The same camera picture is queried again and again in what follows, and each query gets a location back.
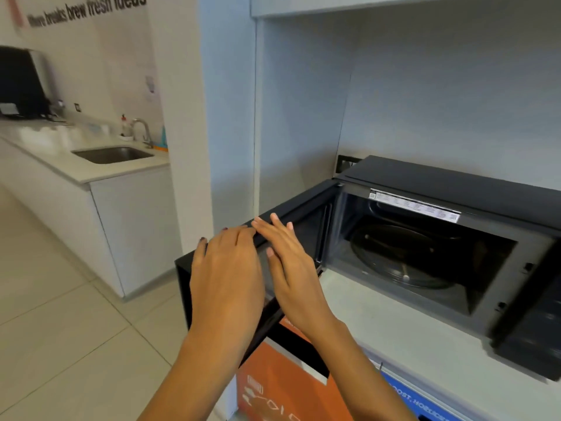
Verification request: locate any person's right hand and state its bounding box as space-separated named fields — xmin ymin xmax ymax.
xmin=252 ymin=213 xmax=339 ymax=343

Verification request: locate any person's left hand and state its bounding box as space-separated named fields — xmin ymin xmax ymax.
xmin=188 ymin=225 xmax=266 ymax=348

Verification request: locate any black microwave door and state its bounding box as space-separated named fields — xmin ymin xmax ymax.
xmin=175 ymin=179 xmax=343 ymax=378

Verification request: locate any person's right forearm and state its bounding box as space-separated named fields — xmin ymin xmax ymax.
xmin=302 ymin=319 xmax=418 ymax=421

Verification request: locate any person's left forearm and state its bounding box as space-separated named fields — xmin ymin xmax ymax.
xmin=137 ymin=331 xmax=254 ymax=421

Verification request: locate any white counter cabinet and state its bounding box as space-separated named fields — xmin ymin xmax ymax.
xmin=0 ymin=118 xmax=184 ymax=299

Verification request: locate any glass microwave turntable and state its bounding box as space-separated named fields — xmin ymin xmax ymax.
xmin=350 ymin=223 xmax=465 ymax=291

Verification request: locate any steel sink basin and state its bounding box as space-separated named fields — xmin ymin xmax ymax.
xmin=71 ymin=146 xmax=156 ymax=165

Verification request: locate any chrome sink faucet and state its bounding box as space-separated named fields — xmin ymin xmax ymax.
xmin=131 ymin=118 xmax=155 ymax=149

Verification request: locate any white microwave label sticker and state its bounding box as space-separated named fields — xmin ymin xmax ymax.
xmin=369 ymin=189 xmax=462 ymax=224

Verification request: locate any group of white cups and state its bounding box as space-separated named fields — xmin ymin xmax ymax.
xmin=18 ymin=122 xmax=111 ymax=150

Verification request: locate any black microwave oven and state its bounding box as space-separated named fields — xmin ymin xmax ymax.
xmin=322 ymin=155 xmax=561 ymax=383

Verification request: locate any black coffee machine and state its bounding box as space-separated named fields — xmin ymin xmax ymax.
xmin=0 ymin=45 xmax=58 ymax=120

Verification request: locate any black wall socket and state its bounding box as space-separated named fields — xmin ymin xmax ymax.
xmin=335 ymin=154 xmax=363 ymax=177

